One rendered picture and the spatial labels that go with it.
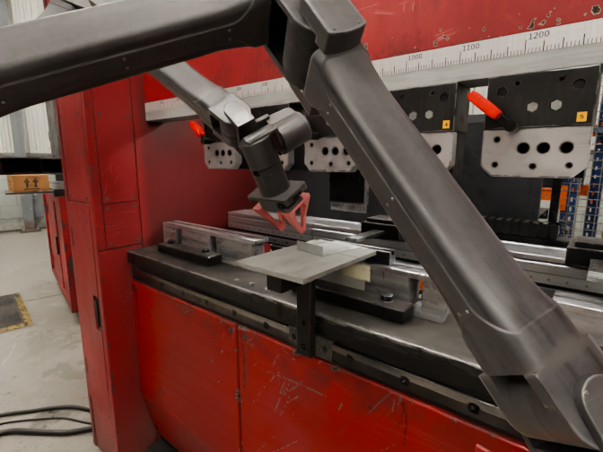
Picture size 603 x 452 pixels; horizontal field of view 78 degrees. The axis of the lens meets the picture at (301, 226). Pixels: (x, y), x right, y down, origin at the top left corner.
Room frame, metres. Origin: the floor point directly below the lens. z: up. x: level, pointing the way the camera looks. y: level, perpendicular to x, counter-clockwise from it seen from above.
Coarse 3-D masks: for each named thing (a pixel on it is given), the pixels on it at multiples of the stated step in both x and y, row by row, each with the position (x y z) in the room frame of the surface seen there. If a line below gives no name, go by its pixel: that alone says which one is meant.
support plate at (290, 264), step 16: (256, 256) 0.76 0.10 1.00; (272, 256) 0.76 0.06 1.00; (288, 256) 0.76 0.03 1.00; (304, 256) 0.76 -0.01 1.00; (320, 256) 0.76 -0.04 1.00; (336, 256) 0.76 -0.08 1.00; (352, 256) 0.76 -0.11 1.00; (368, 256) 0.78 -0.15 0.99; (272, 272) 0.66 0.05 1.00; (288, 272) 0.65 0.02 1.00; (304, 272) 0.65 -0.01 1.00; (320, 272) 0.65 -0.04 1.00
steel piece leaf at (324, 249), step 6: (300, 246) 0.81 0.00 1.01; (306, 246) 0.80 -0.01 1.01; (312, 246) 0.78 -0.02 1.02; (318, 246) 0.77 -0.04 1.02; (324, 246) 0.85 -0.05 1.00; (330, 246) 0.85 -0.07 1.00; (336, 246) 0.85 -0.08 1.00; (312, 252) 0.78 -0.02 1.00; (318, 252) 0.77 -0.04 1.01; (324, 252) 0.79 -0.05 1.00; (330, 252) 0.79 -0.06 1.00; (336, 252) 0.79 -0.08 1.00
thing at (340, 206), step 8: (336, 176) 0.89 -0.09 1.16; (344, 176) 0.88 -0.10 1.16; (352, 176) 0.87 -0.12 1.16; (360, 176) 0.85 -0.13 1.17; (336, 184) 0.89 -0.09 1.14; (344, 184) 0.88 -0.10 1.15; (352, 184) 0.87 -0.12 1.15; (360, 184) 0.85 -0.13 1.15; (328, 192) 0.91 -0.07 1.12; (336, 192) 0.89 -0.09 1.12; (344, 192) 0.88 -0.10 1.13; (352, 192) 0.87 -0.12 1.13; (360, 192) 0.85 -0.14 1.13; (368, 192) 0.86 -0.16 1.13; (328, 200) 0.91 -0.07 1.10; (336, 200) 0.89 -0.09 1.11; (344, 200) 0.88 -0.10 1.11; (352, 200) 0.87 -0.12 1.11; (360, 200) 0.85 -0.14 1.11; (368, 200) 0.86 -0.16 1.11; (336, 208) 0.90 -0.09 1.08; (344, 208) 0.89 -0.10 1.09; (352, 208) 0.88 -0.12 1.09; (360, 208) 0.86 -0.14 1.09
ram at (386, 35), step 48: (384, 0) 0.79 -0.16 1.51; (432, 0) 0.73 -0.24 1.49; (480, 0) 0.68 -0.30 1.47; (528, 0) 0.63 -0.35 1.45; (576, 0) 0.59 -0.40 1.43; (240, 48) 1.06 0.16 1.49; (384, 48) 0.79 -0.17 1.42; (432, 48) 0.73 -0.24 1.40; (576, 48) 0.59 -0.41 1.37; (144, 96) 1.39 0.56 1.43; (288, 96) 0.95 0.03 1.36
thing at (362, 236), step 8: (376, 216) 1.09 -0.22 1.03; (384, 216) 1.09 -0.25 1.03; (368, 224) 1.06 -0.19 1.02; (376, 224) 1.04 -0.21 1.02; (384, 224) 1.02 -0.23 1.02; (392, 224) 1.02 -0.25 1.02; (368, 232) 1.00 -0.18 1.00; (376, 232) 1.00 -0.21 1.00; (384, 232) 1.02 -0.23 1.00; (392, 232) 1.01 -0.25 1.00; (352, 240) 0.92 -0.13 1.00; (360, 240) 0.92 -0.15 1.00
